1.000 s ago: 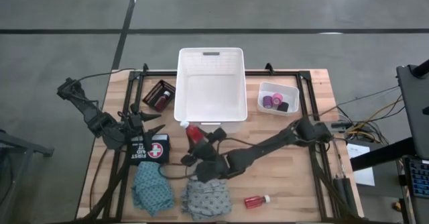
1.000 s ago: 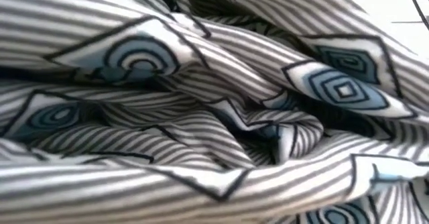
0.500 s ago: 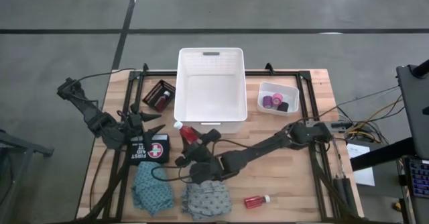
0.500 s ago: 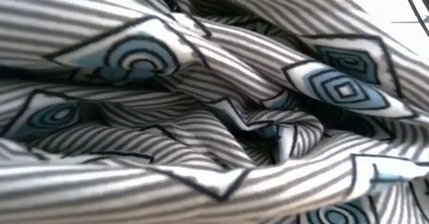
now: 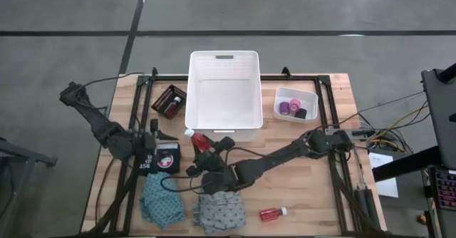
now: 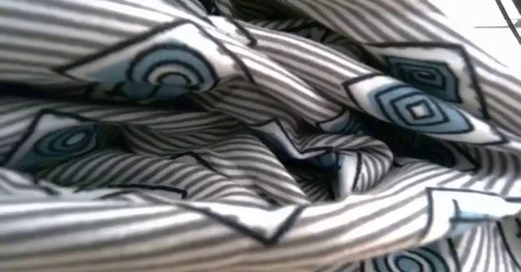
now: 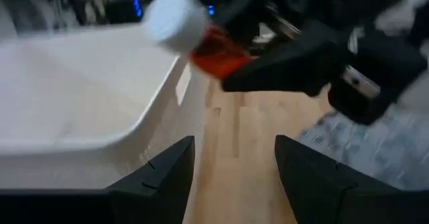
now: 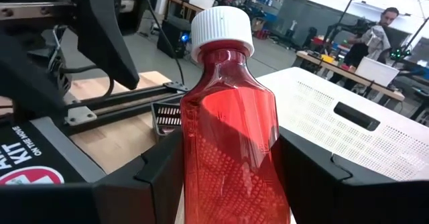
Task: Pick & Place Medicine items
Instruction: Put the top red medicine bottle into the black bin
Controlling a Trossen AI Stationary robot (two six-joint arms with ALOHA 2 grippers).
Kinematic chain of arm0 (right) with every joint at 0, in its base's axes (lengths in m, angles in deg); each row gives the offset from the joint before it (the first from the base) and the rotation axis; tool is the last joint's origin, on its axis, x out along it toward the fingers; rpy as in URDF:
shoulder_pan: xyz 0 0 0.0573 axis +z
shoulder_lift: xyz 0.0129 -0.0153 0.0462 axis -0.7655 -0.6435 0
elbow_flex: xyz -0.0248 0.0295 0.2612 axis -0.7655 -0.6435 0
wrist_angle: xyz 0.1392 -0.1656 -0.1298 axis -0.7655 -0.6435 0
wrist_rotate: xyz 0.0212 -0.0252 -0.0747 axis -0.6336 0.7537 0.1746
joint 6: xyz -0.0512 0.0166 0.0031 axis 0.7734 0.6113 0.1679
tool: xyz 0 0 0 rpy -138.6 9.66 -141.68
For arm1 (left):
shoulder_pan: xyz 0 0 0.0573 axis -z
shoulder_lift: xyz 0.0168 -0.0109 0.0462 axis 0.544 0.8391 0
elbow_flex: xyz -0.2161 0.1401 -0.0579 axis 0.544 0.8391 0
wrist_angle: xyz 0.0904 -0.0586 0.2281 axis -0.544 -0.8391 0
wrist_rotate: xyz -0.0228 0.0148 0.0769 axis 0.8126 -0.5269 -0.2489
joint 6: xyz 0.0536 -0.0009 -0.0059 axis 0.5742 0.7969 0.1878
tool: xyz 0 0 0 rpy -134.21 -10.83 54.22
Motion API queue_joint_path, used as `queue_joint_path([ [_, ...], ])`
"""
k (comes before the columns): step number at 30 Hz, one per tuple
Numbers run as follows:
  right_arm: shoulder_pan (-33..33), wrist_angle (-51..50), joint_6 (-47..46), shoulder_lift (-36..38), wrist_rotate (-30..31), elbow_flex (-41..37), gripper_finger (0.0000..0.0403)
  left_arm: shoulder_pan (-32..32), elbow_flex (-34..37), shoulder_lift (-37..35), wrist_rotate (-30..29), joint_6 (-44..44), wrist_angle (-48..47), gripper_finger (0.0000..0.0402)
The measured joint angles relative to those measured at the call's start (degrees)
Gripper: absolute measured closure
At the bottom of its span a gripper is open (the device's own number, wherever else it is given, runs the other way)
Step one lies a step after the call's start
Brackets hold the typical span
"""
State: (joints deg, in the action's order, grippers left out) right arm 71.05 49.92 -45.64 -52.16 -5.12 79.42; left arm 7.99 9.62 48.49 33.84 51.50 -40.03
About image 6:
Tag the grey patterned cloth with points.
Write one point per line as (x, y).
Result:
(260, 141)

